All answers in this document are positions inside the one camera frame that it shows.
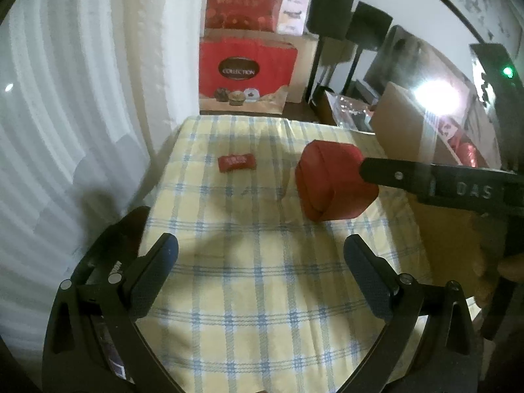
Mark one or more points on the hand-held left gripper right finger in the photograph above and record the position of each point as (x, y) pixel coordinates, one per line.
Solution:
(368, 274)

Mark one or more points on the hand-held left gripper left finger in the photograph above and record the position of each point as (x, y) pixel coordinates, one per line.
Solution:
(151, 270)

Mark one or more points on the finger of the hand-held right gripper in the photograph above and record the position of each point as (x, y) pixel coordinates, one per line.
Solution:
(393, 176)

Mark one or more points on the red pouch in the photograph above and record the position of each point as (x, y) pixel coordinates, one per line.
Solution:
(331, 180)

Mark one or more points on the person's right hand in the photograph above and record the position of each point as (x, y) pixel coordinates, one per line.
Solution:
(509, 268)

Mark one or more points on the red foil bag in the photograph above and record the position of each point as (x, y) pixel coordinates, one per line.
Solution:
(464, 153)

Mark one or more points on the open cardboard box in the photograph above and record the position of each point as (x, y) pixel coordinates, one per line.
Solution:
(401, 123)

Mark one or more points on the black plastic tray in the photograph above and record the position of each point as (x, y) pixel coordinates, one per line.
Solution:
(102, 245)

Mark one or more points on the clear plastic package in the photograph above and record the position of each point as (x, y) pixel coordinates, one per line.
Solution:
(352, 110)

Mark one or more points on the yellow blue checked tablecloth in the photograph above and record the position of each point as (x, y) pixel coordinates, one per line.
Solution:
(254, 294)

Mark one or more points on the black speaker stand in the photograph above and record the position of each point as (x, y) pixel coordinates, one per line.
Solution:
(352, 69)
(317, 69)

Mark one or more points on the dark television screen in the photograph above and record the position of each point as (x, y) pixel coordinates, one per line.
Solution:
(413, 61)

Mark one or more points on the small red candy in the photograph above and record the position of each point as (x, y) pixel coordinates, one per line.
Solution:
(236, 162)

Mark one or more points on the red collection gift box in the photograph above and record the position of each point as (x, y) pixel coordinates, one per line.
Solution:
(305, 65)

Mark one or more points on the red chocolate gift bag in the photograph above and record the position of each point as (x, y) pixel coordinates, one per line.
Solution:
(245, 69)

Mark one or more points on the white printed box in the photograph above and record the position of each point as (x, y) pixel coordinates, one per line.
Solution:
(292, 12)

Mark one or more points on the white curtain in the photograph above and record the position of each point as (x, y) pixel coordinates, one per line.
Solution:
(82, 90)

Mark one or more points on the red gift box on top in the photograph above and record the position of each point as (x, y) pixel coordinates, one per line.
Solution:
(245, 0)

